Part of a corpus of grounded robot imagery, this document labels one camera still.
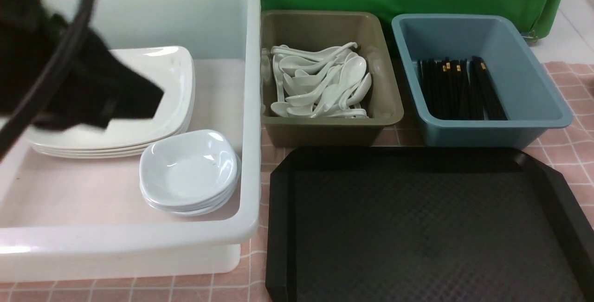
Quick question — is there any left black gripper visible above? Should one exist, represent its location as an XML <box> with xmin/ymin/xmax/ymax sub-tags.
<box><xmin>1</xmin><ymin>0</ymin><xmax>165</xmax><ymax>131</ymax></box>

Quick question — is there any lower small dish in tub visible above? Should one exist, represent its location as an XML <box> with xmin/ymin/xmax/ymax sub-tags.
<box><xmin>159</xmin><ymin>185</ymin><xmax>240</xmax><ymax>217</ymax></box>

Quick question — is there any olive plastic spoon bin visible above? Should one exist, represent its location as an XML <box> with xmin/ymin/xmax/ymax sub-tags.
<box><xmin>260</xmin><ymin>10</ymin><xmax>404</xmax><ymax>148</ymax></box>

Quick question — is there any large white plastic tub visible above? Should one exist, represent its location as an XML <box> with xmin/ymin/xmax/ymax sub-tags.
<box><xmin>1</xmin><ymin>0</ymin><xmax>261</xmax><ymax>282</ymax></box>

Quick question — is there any blue plastic chopstick bin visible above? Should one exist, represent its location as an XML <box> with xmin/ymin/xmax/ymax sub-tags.
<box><xmin>392</xmin><ymin>13</ymin><xmax>573</xmax><ymax>148</ymax></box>

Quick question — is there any lower white plate in tub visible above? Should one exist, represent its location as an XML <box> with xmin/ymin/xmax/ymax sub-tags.
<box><xmin>31</xmin><ymin>65</ymin><xmax>196</xmax><ymax>159</ymax></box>

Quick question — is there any bundle of black chopsticks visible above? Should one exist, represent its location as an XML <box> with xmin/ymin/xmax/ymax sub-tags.
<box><xmin>416</xmin><ymin>56</ymin><xmax>509</xmax><ymax>121</ymax></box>

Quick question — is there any pile of white spoons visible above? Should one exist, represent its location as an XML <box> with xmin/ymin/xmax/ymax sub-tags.
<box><xmin>270</xmin><ymin>42</ymin><xmax>373</xmax><ymax>119</ymax></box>

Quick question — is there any large white square rice plate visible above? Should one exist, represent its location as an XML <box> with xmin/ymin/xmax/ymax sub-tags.
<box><xmin>23</xmin><ymin>45</ymin><xmax>194</xmax><ymax>150</ymax></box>

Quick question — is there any small white dish front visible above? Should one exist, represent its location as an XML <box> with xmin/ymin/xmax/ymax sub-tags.
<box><xmin>140</xmin><ymin>153</ymin><xmax>241</xmax><ymax>217</ymax></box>

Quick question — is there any top small dish in tub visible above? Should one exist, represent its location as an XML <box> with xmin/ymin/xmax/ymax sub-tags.
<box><xmin>140</xmin><ymin>162</ymin><xmax>241</xmax><ymax>217</ymax></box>

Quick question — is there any small dish in tub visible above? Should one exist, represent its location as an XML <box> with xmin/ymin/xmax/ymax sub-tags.
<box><xmin>159</xmin><ymin>185</ymin><xmax>240</xmax><ymax>217</ymax></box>
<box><xmin>140</xmin><ymin>162</ymin><xmax>241</xmax><ymax>217</ymax></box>

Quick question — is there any black plastic serving tray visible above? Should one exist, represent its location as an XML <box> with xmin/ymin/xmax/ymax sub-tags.
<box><xmin>265</xmin><ymin>147</ymin><xmax>594</xmax><ymax>302</ymax></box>

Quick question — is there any small white dish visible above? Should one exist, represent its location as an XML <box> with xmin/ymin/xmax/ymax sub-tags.
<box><xmin>140</xmin><ymin>153</ymin><xmax>241</xmax><ymax>217</ymax></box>
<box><xmin>139</xmin><ymin>129</ymin><xmax>240</xmax><ymax>211</ymax></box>

